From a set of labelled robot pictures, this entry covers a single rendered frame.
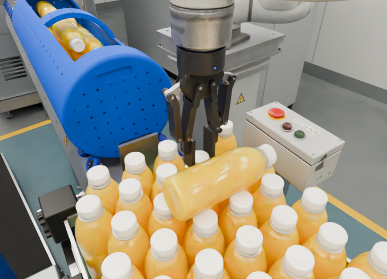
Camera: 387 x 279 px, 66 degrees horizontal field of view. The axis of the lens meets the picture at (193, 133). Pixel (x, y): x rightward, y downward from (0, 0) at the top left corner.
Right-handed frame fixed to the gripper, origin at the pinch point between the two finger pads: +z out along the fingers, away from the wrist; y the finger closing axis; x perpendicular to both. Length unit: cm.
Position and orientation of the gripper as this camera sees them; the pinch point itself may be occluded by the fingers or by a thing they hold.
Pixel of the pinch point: (199, 148)
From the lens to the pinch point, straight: 56.8
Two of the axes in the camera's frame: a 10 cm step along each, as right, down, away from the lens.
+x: 5.4, 5.0, -6.8
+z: 0.0, 8.1, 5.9
